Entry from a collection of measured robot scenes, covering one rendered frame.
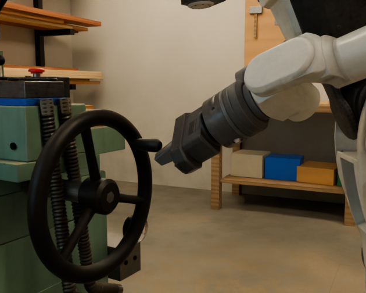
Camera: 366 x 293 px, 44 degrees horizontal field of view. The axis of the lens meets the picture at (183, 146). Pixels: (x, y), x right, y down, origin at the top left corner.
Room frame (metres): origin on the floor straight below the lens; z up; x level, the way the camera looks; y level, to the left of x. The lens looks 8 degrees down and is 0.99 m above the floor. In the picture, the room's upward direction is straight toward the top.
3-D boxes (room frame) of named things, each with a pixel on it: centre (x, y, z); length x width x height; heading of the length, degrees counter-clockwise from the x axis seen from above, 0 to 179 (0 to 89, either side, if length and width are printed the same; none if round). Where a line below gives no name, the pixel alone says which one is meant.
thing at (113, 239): (1.07, 0.17, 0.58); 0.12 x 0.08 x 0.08; 59
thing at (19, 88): (0.82, 0.27, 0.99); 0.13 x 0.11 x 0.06; 149
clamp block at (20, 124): (0.82, 0.27, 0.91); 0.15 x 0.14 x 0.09; 149
